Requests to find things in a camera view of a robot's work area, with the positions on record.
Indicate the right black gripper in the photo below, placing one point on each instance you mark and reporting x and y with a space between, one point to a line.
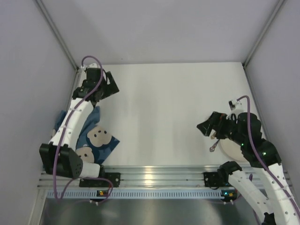
216 122

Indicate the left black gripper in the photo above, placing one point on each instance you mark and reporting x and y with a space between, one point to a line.
108 84

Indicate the white round plate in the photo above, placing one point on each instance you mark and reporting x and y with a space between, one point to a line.
232 150

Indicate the blue bear print placemat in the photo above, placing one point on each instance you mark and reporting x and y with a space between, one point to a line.
95 143

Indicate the gold spoon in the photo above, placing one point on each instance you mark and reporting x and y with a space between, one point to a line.
213 136

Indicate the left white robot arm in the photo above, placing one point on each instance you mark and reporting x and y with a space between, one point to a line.
59 156

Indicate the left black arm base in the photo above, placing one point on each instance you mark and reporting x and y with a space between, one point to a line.
113 177

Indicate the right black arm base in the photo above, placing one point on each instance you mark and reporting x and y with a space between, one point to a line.
213 180

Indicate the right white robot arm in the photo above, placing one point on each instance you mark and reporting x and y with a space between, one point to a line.
277 206

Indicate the aluminium mounting rail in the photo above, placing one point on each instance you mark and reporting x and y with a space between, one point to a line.
154 176

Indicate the left aluminium frame post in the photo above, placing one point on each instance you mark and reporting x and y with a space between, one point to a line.
56 33

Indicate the aluminium frame post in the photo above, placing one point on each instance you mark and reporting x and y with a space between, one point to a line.
56 33
267 25

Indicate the perforated white cable duct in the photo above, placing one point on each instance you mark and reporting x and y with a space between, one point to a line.
148 194

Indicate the right aluminium frame post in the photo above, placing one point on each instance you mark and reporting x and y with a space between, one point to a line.
267 25

